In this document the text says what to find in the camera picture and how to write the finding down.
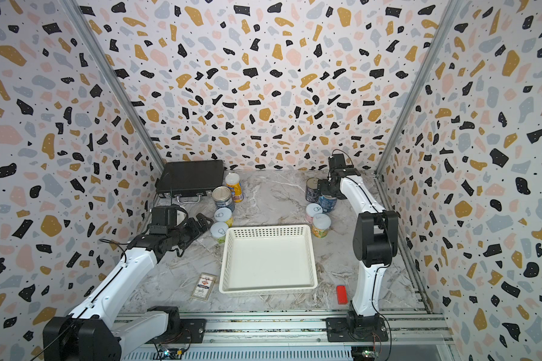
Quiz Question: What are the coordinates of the blue label soup can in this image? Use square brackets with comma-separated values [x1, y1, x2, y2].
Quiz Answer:
[318, 194, 337, 214]

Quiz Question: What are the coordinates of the white perforated plastic basket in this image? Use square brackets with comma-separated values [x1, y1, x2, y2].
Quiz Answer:
[219, 224, 319, 296]

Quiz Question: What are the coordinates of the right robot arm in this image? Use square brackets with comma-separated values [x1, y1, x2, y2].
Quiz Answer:
[319, 165, 398, 342]

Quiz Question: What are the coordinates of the blue label can left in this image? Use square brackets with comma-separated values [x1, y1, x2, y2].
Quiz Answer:
[212, 186, 235, 212]

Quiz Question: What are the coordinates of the pink label small can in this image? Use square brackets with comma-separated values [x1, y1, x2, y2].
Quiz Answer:
[305, 203, 323, 224]

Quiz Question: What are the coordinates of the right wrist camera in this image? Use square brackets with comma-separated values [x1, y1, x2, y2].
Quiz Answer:
[328, 153, 347, 171]

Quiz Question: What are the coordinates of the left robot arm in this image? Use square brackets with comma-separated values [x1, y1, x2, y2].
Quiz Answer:
[42, 205, 214, 360]

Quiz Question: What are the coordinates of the aluminium corner frame post left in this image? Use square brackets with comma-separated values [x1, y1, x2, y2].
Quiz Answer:
[60, 0, 164, 171]

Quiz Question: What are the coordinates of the dark navy tall can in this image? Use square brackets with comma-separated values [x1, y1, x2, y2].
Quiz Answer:
[305, 177, 320, 203]

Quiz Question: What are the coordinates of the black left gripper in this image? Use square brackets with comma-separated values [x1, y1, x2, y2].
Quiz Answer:
[166, 212, 212, 248]

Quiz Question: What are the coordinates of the aluminium corner frame post right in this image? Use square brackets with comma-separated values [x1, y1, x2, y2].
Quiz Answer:
[374, 0, 462, 177]

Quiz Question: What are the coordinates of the yellow label small can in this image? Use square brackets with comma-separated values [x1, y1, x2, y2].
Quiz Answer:
[214, 207, 233, 227]

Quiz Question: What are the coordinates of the small red block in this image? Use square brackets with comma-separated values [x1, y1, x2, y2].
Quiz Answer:
[336, 285, 349, 305]

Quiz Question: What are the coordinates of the black hard case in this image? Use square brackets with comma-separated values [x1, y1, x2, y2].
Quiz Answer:
[156, 160, 224, 199]

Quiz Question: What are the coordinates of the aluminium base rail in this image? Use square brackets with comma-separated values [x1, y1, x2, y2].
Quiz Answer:
[123, 309, 460, 360]

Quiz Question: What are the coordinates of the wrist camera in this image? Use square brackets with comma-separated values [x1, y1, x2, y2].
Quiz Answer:
[148, 205, 187, 235]
[328, 153, 347, 171]

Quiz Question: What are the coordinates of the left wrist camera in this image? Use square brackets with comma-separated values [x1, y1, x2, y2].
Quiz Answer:
[148, 205, 187, 235]

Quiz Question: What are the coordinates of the orange green lidded can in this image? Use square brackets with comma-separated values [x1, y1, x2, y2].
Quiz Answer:
[312, 214, 331, 239]

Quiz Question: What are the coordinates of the aluminium corner frame post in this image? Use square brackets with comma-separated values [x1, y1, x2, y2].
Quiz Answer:
[374, 0, 462, 177]
[60, 0, 164, 171]

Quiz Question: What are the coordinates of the green label small can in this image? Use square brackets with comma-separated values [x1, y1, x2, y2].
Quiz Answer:
[210, 222, 229, 244]

